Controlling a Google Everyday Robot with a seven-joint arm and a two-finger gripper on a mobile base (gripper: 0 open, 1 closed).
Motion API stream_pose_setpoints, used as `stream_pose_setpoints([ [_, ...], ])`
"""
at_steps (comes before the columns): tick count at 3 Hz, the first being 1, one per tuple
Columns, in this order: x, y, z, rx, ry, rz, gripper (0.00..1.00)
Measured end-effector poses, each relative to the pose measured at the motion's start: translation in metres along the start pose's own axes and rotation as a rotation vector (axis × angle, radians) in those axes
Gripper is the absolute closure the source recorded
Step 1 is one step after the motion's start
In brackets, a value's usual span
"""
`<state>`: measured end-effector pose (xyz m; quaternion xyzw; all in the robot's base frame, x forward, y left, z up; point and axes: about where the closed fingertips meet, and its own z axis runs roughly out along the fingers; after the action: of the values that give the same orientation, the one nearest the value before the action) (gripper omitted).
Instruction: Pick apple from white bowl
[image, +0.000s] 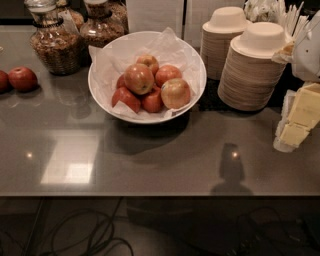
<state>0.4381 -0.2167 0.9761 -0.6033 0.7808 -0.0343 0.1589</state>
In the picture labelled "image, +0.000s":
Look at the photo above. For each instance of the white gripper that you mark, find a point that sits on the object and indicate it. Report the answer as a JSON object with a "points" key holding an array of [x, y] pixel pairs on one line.
{"points": [[308, 56]]}

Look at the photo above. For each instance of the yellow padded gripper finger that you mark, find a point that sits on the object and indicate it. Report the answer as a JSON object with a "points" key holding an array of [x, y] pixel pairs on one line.
{"points": [[288, 136]]}

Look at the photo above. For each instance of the front right yellow-red apple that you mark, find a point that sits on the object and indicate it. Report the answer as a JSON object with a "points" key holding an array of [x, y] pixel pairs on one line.
{"points": [[175, 93]]}

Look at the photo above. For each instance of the back right red apple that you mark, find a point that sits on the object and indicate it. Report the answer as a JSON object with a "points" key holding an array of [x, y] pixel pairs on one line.
{"points": [[165, 73]]}

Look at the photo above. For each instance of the front centre red apple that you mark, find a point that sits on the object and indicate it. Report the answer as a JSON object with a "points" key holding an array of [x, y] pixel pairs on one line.
{"points": [[152, 101]]}

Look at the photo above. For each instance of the back small apple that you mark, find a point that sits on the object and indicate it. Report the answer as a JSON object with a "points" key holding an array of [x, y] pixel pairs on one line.
{"points": [[150, 61]]}

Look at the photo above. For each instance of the top centre red apple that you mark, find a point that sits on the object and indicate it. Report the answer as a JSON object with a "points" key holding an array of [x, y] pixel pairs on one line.
{"points": [[139, 79]]}

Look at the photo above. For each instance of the white bowl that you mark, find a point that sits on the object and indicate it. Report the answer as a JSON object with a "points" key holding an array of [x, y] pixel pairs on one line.
{"points": [[103, 90]]}

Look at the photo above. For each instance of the front left red apple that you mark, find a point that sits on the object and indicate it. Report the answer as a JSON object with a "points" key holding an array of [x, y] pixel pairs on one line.
{"points": [[125, 96]]}

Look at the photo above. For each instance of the hidden left red apple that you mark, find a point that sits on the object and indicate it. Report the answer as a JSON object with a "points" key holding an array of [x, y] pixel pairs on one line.
{"points": [[120, 82]]}

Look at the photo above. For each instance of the red apple on table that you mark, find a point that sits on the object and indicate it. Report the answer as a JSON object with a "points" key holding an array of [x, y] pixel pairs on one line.
{"points": [[23, 79]]}

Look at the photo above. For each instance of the red apple at edge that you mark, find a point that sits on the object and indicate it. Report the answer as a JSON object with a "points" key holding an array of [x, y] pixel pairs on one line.
{"points": [[4, 82]]}

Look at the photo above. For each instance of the front stack paper bowls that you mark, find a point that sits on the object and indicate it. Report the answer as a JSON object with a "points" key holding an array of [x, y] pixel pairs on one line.
{"points": [[250, 75]]}

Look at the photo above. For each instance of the stack paper bowls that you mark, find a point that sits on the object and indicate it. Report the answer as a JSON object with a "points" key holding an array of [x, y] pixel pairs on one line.
{"points": [[225, 24], [250, 75]]}

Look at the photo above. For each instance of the white plastic cutlery bunch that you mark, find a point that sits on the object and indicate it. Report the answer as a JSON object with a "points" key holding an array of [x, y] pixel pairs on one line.
{"points": [[276, 11]]}

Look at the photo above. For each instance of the rear stack paper bowls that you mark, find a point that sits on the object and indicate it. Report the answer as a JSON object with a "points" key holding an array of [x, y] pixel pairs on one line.
{"points": [[225, 24]]}

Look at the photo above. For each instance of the white paper liner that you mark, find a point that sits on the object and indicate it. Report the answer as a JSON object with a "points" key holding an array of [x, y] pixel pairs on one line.
{"points": [[106, 66]]}

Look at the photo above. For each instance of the right glass granola jar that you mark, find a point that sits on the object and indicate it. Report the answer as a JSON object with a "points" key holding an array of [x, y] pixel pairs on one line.
{"points": [[101, 26]]}

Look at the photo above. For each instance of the glass granola jar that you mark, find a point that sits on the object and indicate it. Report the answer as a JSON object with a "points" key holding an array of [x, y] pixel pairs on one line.
{"points": [[101, 26], [58, 48]]}

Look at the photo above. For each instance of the back glass jar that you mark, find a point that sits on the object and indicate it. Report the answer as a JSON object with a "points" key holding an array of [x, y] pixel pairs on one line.
{"points": [[68, 14]]}

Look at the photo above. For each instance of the left glass granola jar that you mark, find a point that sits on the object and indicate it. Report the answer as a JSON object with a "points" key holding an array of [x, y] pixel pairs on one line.
{"points": [[58, 48]]}

